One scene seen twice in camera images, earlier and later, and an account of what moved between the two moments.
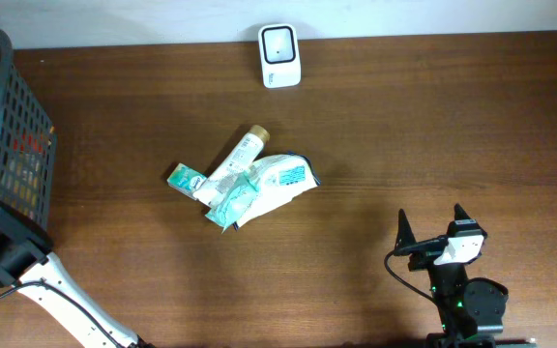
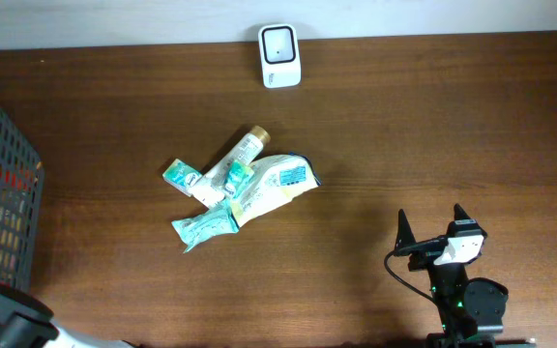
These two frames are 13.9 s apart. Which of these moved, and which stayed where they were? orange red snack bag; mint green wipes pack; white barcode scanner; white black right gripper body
Moved: mint green wipes pack; orange red snack bag
Stayed: white black right gripper body; white barcode scanner
